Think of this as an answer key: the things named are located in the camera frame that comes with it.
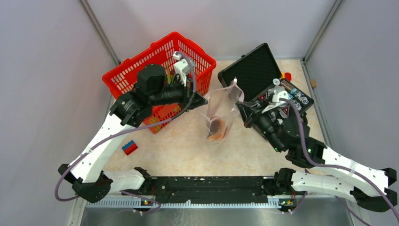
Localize red blue toy block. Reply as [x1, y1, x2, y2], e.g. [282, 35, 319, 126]
[121, 140, 138, 155]

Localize red round token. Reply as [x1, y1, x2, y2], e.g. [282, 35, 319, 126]
[284, 72, 292, 81]

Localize orange toy steak slice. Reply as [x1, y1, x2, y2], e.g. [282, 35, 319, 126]
[207, 117, 227, 141]

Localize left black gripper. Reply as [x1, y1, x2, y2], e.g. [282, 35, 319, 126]
[152, 74, 208, 112]

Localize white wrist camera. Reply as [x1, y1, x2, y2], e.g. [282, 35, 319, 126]
[261, 86, 288, 113]
[172, 51, 195, 87]

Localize red plastic shopping basket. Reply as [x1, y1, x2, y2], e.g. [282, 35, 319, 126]
[102, 32, 216, 133]

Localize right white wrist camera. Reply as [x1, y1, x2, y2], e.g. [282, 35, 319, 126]
[261, 86, 288, 113]

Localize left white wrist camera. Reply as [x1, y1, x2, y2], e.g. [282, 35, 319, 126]
[172, 51, 195, 87]

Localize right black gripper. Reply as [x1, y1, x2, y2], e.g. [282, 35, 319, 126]
[236, 98, 285, 153]

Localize green toy vegetable leaves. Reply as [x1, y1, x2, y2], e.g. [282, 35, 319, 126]
[166, 66, 174, 84]

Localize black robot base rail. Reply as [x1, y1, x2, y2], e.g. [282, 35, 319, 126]
[133, 176, 296, 204]

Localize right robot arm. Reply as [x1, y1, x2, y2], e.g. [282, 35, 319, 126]
[236, 99, 398, 212]

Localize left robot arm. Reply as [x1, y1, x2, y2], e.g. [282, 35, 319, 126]
[58, 60, 207, 203]

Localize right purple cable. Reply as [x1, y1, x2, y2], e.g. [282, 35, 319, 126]
[279, 98, 399, 226]

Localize clear zip top bag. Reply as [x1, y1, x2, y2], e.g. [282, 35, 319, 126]
[199, 82, 245, 142]

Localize black poker chip case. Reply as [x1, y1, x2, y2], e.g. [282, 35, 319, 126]
[218, 43, 314, 114]

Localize small tan wall block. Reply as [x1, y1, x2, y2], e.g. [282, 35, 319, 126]
[310, 79, 317, 89]

